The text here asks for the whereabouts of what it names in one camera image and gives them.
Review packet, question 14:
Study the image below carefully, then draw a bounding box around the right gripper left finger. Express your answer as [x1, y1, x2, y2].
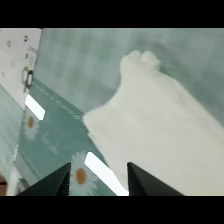
[18, 161, 72, 197]

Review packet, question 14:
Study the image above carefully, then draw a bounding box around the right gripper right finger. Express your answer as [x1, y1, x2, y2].
[126, 161, 185, 197]

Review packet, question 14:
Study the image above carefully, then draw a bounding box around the white T-shirt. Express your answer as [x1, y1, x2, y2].
[82, 49, 224, 197]

